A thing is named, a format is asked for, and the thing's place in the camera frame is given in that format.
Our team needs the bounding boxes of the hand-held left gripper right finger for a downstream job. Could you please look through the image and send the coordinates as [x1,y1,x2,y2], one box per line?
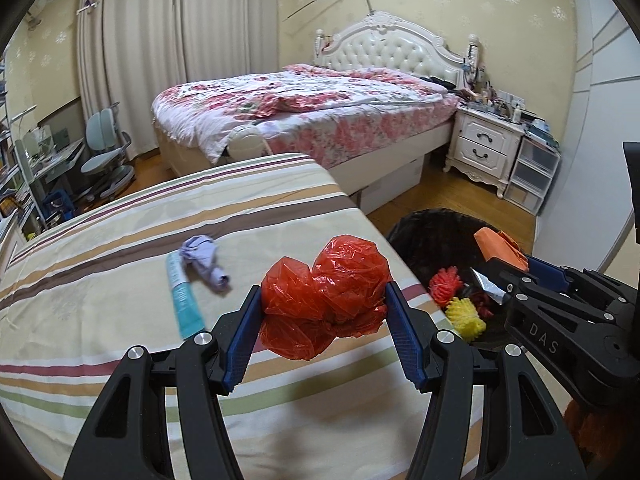
[384,282,587,480]

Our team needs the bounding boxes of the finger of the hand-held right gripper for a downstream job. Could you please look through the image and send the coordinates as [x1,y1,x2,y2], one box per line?
[525,255,632,307]
[485,257,601,312]

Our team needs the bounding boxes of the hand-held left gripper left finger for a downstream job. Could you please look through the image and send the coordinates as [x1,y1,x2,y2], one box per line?
[62,285,262,480]

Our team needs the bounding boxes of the bin with black liner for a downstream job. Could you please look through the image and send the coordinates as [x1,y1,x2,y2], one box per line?
[385,208,541,356]

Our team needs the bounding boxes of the red plastic bag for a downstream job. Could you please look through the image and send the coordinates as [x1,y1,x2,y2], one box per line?
[259,234,393,361]

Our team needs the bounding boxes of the yellow pom-pom ball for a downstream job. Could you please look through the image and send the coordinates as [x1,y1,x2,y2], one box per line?
[445,297,487,343]

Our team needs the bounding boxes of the red pom-pom ball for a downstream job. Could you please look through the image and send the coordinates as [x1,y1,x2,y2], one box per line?
[427,266,467,306]

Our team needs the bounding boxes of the teal tube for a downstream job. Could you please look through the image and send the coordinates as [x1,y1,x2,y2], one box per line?
[166,252,206,341]

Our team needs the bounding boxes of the crumpled lilac cloth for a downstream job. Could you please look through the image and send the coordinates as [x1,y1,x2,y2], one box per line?
[178,235,232,293]

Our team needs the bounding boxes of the clear plastic drawer unit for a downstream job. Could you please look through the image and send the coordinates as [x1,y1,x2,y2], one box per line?
[504,135,561,213]

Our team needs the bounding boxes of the white nightstand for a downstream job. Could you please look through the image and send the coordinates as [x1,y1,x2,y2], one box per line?
[444,105,526,198]

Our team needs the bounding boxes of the white storage box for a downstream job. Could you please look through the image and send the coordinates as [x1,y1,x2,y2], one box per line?
[357,157,426,216]

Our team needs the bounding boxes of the striped bed sheet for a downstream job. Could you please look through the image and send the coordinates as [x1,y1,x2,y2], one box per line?
[0,152,483,480]

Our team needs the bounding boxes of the clutter of bottles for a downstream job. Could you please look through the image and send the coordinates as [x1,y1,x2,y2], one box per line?
[462,55,556,136]

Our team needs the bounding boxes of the white wardrobe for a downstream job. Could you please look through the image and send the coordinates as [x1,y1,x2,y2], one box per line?
[537,0,640,281]

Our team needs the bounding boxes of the blue crate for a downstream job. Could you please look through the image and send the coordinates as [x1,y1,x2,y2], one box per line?
[40,192,76,226]

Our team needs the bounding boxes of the grey-green desk chair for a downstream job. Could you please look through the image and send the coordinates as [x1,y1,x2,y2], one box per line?
[80,102,136,196]

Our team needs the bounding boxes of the floral quilt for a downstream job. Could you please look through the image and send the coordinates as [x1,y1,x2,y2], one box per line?
[151,63,461,168]

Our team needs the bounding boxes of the study desk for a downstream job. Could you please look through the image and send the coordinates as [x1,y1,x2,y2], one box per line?
[15,127,86,211]

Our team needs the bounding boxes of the white upholstered bed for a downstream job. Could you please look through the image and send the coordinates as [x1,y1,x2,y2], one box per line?
[151,11,481,196]

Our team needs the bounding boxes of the beige curtains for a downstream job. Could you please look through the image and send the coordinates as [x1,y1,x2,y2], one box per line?
[75,0,281,161]

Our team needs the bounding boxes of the white desk lamp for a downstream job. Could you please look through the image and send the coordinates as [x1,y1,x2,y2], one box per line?
[7,105,38,128]

